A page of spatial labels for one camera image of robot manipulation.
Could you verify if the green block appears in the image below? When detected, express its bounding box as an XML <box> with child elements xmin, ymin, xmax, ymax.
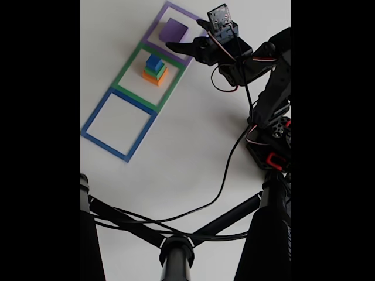
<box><xmin>144</xmin><ymin>63</ymin><xmax>167</xmax><ymax>80</ymax></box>

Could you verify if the purple square frame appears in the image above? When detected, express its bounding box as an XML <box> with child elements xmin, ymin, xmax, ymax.
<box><xmin>141</xmin><ymin>1</ymin><xmax>210</xmax><ymax>66</ymax></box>

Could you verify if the green square frame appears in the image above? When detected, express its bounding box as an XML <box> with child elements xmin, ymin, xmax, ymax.
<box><xmin>112</xmin><ymin>43</ymin><xmax>186</xmax><ymax>114</ymax></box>

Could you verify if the thin black cable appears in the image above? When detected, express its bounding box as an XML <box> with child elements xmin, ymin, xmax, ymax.
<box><xmin>93</xmin><ymin>206</ymin><xmax>251</xmax><ymax>242</ymax></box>

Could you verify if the red clamp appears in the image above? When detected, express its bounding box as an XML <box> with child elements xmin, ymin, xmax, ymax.
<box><xmin>266</xmin><ymin>152</ymin><xmax>287</xmax><ymax>170</ymax></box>

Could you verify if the black tripod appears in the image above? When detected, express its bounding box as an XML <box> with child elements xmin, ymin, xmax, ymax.
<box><xmin>80</xmin><ymin>172</ymin><xmax>292</xmax><ymax>281</ymax></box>

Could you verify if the orange block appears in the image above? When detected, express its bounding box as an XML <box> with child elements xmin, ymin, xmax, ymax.
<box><xmin>142</xmin><ymin>67</ymin><xmax>169</xmax><ymax>87</ymax></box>

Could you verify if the small blue cube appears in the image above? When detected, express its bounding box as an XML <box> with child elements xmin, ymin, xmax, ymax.
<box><xmin>146</xmin><ymin>54</ymin><xmax>163</xmax><ymax>71</ymax></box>

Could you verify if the blue square frame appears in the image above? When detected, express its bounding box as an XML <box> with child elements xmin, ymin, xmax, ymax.
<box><xmin>81</xmin><ymin>87</ymin><xmax>159</xmax><ymax>163</ymax></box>

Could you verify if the purple block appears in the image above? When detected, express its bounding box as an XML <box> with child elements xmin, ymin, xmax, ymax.
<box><xmin>159</xmin><ymin>17</ymin><xmax>189</xmax><ymax>44</ymax></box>

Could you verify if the dark gripper camera box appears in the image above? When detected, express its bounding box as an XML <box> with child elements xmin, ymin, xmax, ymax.
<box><xmin>207</xmin><ymin>2</ymin><xmax>239</xmax><ymax>43</ymax></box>

